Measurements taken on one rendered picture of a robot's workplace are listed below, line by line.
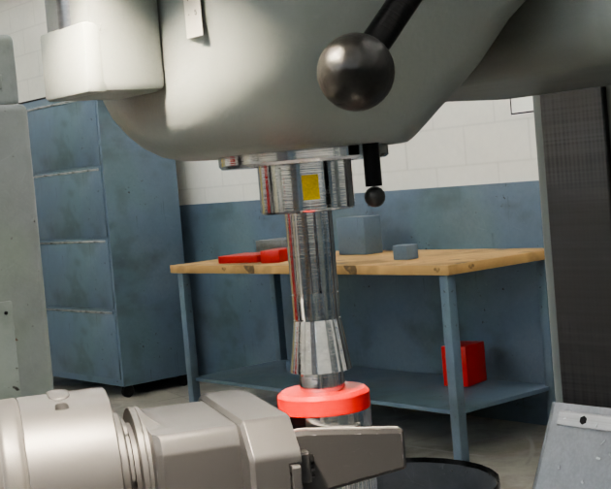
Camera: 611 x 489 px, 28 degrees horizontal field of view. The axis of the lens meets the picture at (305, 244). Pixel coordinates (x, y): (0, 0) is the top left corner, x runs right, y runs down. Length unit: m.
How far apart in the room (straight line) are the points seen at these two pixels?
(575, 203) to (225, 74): 0.49
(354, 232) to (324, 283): 5.84
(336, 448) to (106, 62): 0.21
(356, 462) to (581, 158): 0.42
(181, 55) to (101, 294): 7.46
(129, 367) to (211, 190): 1.26
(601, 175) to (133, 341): 7.07
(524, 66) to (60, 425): 0.30
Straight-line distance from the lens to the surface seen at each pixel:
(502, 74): 0.66
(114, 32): 0.53
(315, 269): 0.60
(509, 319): 6.17
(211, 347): 8.19
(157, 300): 8.01
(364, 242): 6.38
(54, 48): 0.55
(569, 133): 0.96
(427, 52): 0.56
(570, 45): 0.62
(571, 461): 0.98
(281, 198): 0.59
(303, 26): 0.52
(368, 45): 0.46
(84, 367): 8.30
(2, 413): 0.58
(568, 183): 0.96
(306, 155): 0.57
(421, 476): 2.90
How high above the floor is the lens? 1.30
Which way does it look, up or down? 3 degrees down
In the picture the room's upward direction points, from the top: 5 degrees counter-clockwise
